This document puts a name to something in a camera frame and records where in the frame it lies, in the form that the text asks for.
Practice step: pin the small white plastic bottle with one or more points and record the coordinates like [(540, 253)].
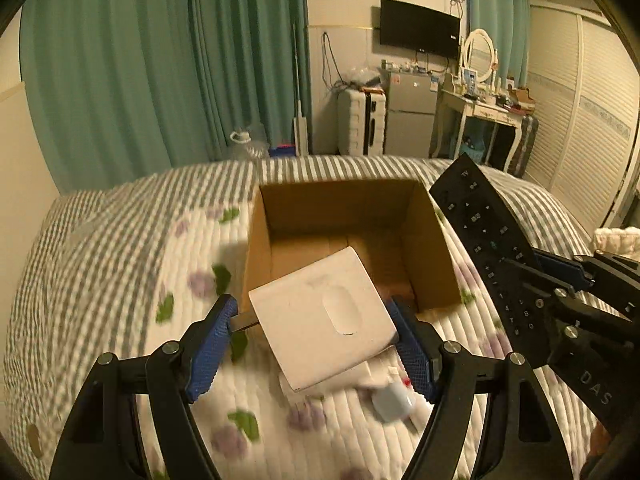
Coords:
[(394, 400)]

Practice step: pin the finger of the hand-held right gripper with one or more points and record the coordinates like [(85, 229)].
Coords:
[(592, 385), (562, 267)]

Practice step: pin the white louvered wardrobe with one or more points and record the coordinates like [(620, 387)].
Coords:
[(580, 110)]

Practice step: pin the striped floral quilt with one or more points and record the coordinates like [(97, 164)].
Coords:
[(125, 260)]

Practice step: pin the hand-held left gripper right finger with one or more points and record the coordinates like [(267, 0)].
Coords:
[(413, 352)]

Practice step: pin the silver small refrigerator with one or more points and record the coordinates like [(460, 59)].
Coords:
[(410, 115)]

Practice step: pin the white flat mop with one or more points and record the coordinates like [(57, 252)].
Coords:
[(300, 130)]

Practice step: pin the clear plastic water jug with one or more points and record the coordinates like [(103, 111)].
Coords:
[(247, 149)]

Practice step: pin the clear plastic bag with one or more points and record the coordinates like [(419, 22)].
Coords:
[(362, 77)]

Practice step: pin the black remote control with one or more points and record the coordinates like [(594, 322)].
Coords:
[(475, 220)]

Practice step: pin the white paper box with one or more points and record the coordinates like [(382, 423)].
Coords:
[(310, 325)]

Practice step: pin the black wall television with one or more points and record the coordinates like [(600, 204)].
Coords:
[(419, 27)]

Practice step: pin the brown cardboard box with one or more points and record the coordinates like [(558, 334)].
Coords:
[(345, 210)]

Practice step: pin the dark hard suitcase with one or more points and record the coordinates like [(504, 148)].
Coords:
[(526, 147)]

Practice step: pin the white vanity table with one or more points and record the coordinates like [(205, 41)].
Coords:
[(475, 110)]

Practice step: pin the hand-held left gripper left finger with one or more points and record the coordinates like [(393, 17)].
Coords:
[(216, 347)]

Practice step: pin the open brown small box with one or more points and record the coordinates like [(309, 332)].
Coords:
[(520, 95)]

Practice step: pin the white oval vanity mirror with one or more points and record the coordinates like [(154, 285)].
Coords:
[(477, 52)]

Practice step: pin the white fluffy cloth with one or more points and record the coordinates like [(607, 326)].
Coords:
[(617, 240)]

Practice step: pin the teal window curtain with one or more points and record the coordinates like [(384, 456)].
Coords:
[(497, 15), (150, 60)]

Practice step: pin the white hard suitcase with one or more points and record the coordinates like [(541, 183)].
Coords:
[(361, 122)]

